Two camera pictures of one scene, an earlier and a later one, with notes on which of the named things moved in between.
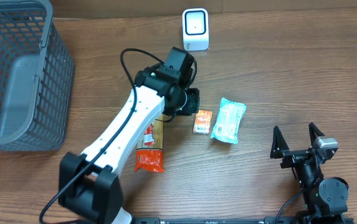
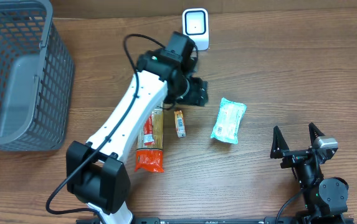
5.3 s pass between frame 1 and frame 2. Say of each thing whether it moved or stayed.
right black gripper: stayed
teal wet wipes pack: stayed
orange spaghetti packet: stayed
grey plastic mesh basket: stayed
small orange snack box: moved
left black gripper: moved
